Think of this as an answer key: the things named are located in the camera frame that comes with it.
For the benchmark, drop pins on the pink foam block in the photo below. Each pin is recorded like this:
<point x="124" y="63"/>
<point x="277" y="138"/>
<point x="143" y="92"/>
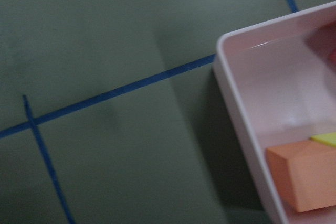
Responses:
<point x="322" y="42"/>

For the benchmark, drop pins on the pink plastic bin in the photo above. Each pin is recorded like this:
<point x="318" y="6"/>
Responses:
<point x="277" y="91"/>

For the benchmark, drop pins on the yellow foam block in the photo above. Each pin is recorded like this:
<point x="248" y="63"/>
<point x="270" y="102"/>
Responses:
<point x="328" y="139"/>

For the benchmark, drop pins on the orange foam block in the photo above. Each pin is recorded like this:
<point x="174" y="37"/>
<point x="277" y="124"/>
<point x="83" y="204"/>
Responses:
<point x="304" y="174"/>

